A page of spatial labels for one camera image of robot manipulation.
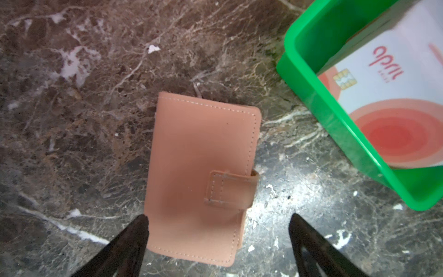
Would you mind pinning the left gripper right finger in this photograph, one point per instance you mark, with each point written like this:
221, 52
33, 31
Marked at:
314, 254

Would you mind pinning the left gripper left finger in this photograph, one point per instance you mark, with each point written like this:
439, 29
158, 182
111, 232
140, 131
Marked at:
123, 256

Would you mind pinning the pink leather card holder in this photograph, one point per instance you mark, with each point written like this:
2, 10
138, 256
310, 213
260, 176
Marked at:
201, 179

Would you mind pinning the white red credit card stack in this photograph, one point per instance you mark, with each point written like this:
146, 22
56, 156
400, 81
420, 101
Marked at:
388, 78

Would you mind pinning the green plastic tray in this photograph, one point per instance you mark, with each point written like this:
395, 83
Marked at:
311, 40

